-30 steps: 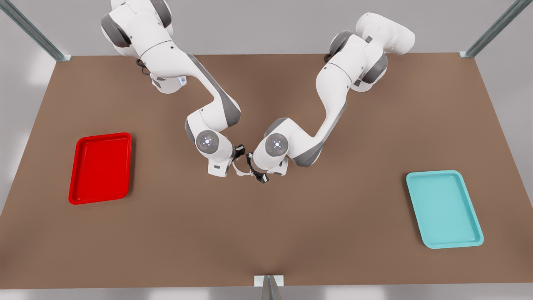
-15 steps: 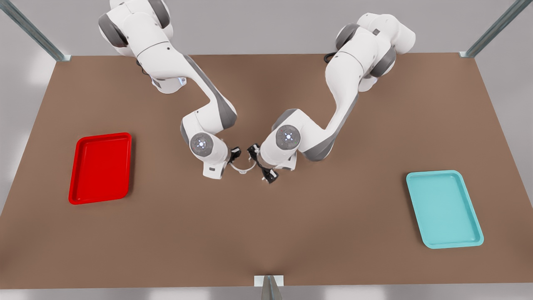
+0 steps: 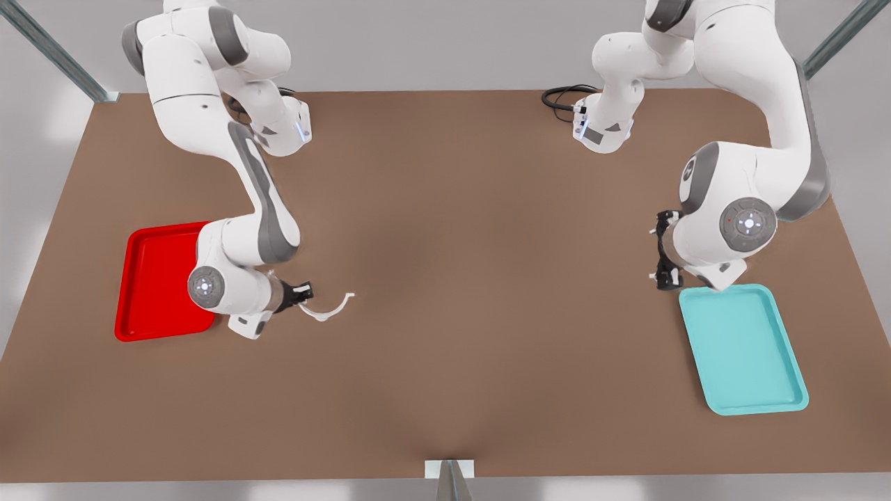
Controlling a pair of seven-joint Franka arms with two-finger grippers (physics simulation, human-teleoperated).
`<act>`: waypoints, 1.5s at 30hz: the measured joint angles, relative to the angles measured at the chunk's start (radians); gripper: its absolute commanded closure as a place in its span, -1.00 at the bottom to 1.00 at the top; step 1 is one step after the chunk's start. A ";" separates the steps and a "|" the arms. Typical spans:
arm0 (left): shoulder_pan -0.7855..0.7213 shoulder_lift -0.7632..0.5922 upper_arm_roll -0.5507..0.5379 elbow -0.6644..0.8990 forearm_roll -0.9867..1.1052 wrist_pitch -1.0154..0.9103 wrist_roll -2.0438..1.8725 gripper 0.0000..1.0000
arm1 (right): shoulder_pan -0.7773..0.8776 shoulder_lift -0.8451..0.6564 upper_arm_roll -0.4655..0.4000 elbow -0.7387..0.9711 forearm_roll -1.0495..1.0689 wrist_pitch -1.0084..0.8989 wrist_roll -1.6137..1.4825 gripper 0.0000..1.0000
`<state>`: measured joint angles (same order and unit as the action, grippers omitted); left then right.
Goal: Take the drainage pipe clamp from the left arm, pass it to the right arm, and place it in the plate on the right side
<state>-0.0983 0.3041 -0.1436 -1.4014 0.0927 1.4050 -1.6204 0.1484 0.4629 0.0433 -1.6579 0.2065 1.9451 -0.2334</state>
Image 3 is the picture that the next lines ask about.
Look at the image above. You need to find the black cable loop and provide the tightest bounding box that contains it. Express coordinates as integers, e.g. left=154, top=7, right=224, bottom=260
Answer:
left=226, top=86, right=297, bottom=120
left=542, top=84, right=604, bottom=116

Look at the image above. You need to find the teal rectangular tray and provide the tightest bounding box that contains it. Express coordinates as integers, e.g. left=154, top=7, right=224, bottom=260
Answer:
left=678, top=283, right=810, bottom=417

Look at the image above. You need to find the silver frame post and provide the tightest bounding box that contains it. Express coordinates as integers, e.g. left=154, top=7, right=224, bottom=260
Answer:
left=801, top=0, right=891, bottom=80
left=0, top=0, right=120, bottom=104
left=425, top=459, right=475, bottom=501

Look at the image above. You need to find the white drainage pipe clamp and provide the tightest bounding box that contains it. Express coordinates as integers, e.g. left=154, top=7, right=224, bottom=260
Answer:
left=298, top=292, right=356, bottom=323

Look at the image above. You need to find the red rectangular tray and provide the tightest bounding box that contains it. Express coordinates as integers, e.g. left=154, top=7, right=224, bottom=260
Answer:
left=114, top=221, right=216, bottom=343

